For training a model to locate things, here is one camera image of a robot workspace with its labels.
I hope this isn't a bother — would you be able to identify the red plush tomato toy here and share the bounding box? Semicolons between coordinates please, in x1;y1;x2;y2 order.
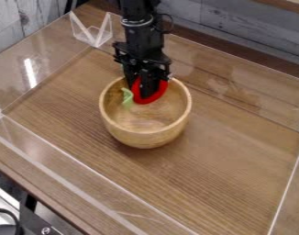
121;77;170;108

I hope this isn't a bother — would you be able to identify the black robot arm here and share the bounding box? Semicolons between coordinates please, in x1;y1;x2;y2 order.
113;0;173;104

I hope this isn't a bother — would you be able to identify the black cable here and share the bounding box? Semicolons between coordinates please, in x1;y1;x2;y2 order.
0;207;23;235

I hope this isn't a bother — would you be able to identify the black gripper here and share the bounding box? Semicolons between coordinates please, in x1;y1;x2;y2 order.
113;19;173;99

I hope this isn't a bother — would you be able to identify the clear acrylic corner bracket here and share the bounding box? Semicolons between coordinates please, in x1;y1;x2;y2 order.
69;12;113;48

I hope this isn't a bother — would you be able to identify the wooden bowl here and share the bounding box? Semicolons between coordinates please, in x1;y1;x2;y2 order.
98;77;193;149

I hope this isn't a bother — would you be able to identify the black table leg bracket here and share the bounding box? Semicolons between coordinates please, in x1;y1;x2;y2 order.
21;193;63;235

